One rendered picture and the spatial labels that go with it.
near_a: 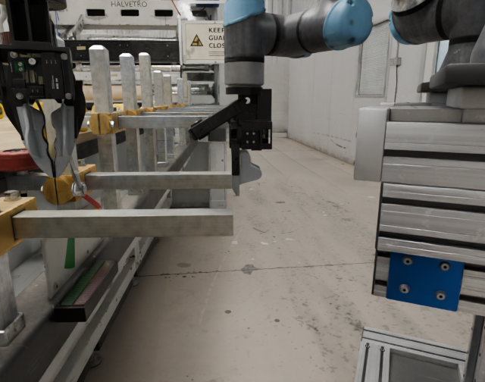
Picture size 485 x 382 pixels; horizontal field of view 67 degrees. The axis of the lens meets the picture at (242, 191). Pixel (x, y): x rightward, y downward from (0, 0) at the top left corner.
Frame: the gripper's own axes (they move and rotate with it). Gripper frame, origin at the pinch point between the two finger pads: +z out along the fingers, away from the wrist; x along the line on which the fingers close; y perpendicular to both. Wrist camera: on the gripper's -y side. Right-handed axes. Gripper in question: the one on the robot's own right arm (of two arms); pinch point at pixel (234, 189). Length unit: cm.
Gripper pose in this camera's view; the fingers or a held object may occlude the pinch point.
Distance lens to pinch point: 75.0
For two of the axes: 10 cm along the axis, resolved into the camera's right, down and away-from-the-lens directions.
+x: -0.4, -2.5, 9.7
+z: 0.0, 9.7, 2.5
